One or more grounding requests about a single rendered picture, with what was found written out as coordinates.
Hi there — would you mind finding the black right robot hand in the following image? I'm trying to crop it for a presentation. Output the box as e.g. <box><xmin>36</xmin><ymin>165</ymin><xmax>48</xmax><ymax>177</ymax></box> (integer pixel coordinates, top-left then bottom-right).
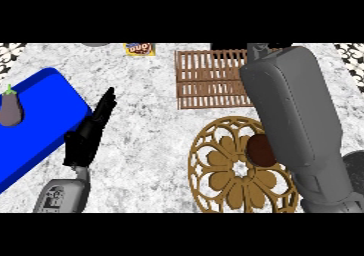
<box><xmin>210</xmin><ymin>42</ymin><xmax>294</xmax><ymax>51</ymax></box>

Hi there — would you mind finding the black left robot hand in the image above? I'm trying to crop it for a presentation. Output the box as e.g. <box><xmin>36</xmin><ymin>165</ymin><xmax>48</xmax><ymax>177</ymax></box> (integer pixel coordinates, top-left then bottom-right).
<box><xmin>63</xmin><ymin>86</ymin><xmax>119</xmax><ymax>168</ymax></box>

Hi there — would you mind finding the brown wooden tiered shelf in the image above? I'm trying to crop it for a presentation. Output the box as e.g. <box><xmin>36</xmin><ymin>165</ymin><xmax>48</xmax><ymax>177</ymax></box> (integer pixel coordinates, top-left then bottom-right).
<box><xmin>173</xmin><ymin>48</ymin><xmax>256</xmax><ymax>111</ymax></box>

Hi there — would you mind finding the gold round openwork placemat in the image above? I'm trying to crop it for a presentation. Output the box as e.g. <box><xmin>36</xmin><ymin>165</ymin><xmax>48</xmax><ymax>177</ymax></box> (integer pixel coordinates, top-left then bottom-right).
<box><xmin>187</xmin><ymin>115</ymin><xmax>302</xmax><ymax>214</ymax></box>

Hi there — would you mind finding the dark red bell pepper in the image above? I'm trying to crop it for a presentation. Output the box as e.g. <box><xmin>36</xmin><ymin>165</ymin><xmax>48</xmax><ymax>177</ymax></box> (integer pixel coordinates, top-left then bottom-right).
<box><xmin>246</xmin><ymin>133</ymin><xmax>280</xmax><ymax>168</ymax></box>

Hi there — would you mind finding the blue cutting board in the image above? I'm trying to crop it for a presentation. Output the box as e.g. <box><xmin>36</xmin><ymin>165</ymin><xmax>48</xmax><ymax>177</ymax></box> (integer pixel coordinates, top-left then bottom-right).
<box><xmin>0</xmin><ymin>67</ymin><xmax>94</xmax><ymax>200</ymax></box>

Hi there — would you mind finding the purple eggplant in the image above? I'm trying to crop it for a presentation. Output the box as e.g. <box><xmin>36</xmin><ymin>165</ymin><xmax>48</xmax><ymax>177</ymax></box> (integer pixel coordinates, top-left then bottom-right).
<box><xmin>0</xmin><ymin>83</ymin><xmax>26</xmax><ymax>128</ymax></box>

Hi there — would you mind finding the yellow snack bag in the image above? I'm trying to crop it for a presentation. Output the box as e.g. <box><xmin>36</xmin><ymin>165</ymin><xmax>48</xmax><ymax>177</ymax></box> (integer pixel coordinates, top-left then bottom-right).
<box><xmin>123</xmin><ymin>42</ymin><xmax>157</xmax><ymax>57</ymax></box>

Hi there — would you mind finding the grey round object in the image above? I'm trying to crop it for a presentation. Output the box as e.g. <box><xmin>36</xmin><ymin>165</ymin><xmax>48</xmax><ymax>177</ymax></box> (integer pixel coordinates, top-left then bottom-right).
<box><xmin>80</xmin><ymin>42</ymin><xmax>113</xmax><ymax>48</ymax></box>

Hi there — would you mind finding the dark grey round pan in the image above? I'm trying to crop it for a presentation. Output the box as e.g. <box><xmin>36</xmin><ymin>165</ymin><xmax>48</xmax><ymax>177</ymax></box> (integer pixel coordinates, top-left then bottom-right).
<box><xmin>342</xmin><ymin>150</ymin><xmax>364</xmax><ymax>205</ymax></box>

